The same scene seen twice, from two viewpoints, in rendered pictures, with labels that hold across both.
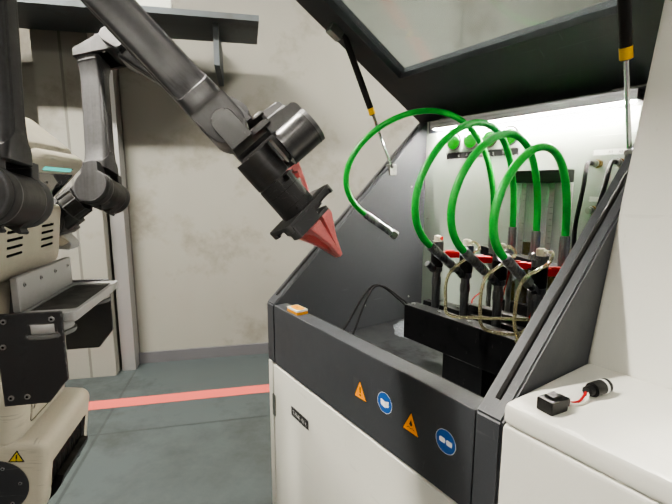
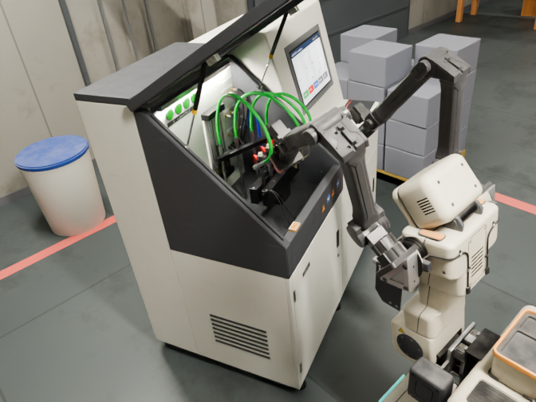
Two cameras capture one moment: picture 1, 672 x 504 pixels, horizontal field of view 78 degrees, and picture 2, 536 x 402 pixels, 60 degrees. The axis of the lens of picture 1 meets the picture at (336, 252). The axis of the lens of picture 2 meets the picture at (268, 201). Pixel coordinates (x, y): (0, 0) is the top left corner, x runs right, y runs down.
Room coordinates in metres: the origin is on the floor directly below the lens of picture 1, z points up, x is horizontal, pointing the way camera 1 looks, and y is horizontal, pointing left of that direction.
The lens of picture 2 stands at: (1.73, 1.39, 2.07)
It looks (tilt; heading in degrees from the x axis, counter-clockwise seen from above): 33 degrees down; 243
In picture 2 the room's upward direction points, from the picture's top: 6 degrees counter-clockwise
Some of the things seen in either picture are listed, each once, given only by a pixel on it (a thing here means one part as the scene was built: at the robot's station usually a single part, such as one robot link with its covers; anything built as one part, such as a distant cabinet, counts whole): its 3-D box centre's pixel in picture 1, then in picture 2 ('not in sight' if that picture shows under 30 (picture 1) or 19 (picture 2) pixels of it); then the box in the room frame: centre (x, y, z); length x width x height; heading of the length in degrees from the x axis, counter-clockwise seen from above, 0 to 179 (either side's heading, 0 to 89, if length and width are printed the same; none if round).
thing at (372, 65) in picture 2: not in sight; (390, 105); (-0.84, -1.32, 0.52); 1.05 x 0.70 x 1.04; 104
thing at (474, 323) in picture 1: (477, 352); (276, 185); (0.83, -0.30, 0.91); 0.34 x 0.10 x 0.15; 35
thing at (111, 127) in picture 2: not in sight; (222, 175); (0.91, -0.81, 0.75); 1.40 x 0.28 x 1.50; 35
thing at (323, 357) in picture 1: (352, 376); (314, 213); (0.80, -0.03, 0.87); 0.62 x 0.04 x 0.16; 35
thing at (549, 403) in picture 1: (576, 394); not in sight; (0.50, -0.31, 0.99); 0.12 x 0.02 x 0.02; 116
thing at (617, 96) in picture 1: (515, 113); (197, 84); (1.08, -0.45, 1.43); 0.54 x 0.03 x 0.02; 35
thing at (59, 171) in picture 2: not in sight; (65, 187); (1.69, -2.16, 0.32); 0.53 x 0.53 x 0.64
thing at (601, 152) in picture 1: (612, 208); (231, 112); (0.88, -0.58, 1.20); 0.13 x 0.03 x 0.31; 35
